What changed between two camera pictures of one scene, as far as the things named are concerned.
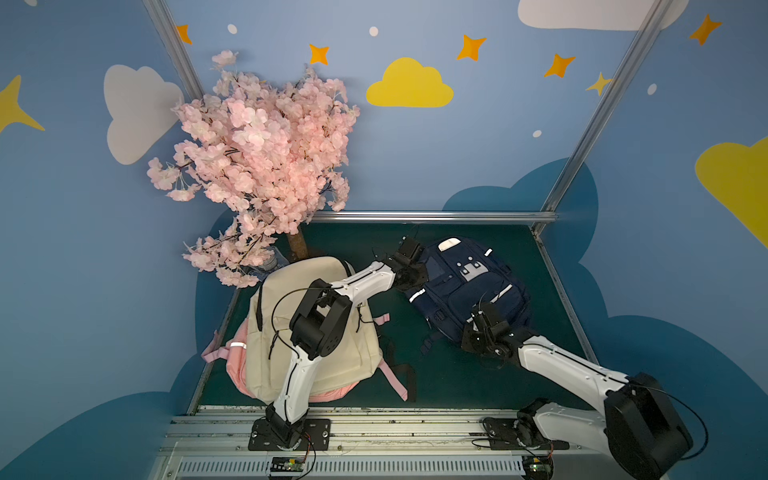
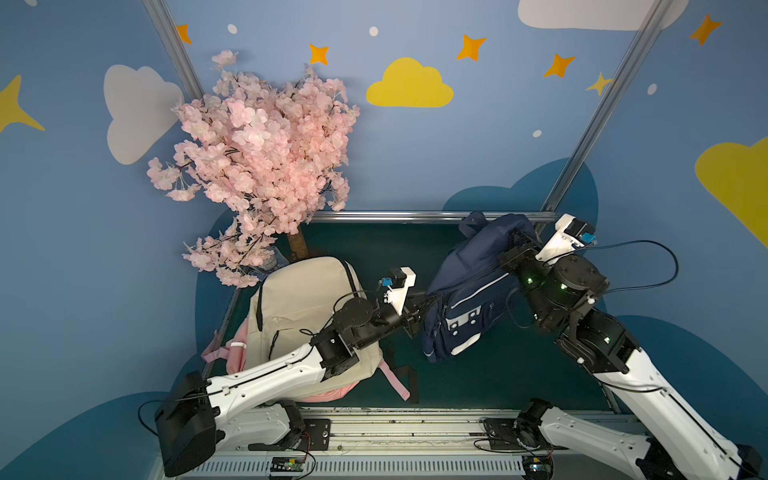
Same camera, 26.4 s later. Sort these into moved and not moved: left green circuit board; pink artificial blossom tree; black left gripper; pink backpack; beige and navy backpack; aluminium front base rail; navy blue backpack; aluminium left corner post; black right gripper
Moved: black right gripper; black left gripper; navy blue backpack
Not moved: pink artificial blossom tree; pink backpack; left green circuit board; beige and navy backpack; aluminium left corner post; aluminium front base rail
